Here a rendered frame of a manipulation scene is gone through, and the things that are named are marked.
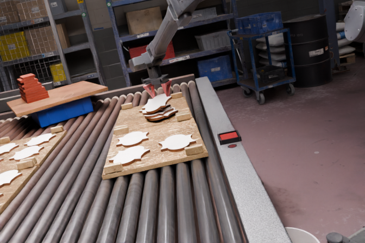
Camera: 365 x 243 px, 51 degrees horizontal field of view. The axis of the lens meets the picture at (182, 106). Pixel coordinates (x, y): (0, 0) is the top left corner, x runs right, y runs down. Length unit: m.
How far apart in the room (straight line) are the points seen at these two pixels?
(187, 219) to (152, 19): 4.99
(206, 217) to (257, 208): 0.12
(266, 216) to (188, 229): 0.18
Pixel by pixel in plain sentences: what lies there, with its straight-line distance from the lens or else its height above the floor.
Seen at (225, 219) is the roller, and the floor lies 0.92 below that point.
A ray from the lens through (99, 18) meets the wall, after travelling 6.36.
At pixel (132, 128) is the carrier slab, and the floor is 0.94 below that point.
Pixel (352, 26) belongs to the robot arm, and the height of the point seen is 1.32.
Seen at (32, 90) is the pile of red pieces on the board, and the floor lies 1.11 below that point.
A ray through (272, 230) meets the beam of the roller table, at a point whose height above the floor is 0.92.
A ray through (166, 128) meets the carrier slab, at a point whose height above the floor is 0.94.
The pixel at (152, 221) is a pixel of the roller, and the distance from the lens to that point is 1.00.
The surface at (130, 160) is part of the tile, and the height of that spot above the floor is 0.95.
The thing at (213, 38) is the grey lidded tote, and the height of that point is 0.79.
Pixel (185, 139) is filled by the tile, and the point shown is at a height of 0.95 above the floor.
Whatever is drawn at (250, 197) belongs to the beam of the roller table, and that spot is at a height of 0.91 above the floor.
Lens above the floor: 1.41
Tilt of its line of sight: 15 degrees down
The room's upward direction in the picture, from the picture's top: 12 degrees counter-clockwise
